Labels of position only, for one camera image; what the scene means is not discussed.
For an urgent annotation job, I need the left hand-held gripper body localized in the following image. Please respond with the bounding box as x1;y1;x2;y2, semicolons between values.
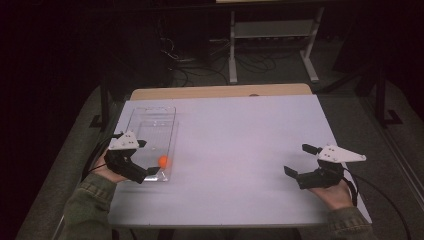
104;130;149;185

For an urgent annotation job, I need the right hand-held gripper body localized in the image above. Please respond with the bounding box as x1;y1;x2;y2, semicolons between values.
295;144;367;191

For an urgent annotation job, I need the clear plastic tray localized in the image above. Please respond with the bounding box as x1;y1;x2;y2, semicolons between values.
123;106;180;183

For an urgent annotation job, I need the person's left hand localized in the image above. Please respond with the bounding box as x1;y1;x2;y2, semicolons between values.
93;149;129;185

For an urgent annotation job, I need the person's right hand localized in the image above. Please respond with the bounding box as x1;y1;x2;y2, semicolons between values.
307;179;355;212

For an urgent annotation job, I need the black metal stand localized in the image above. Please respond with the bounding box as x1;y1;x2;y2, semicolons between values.
89;78;112;132
373;64;404;128

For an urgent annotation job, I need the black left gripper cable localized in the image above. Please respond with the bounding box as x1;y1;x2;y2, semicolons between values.
80;132;125;182

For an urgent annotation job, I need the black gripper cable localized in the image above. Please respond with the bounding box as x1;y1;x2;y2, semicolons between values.
341;167;413;240
80;132;125;182

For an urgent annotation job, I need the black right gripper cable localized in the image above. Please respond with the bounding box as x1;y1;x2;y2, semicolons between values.
341;167;413;240

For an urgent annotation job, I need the tangle of floor cables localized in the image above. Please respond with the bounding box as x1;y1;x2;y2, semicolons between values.
159;33;231;88

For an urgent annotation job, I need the white metal desk frame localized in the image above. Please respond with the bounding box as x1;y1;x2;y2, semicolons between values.
227;6;326;85

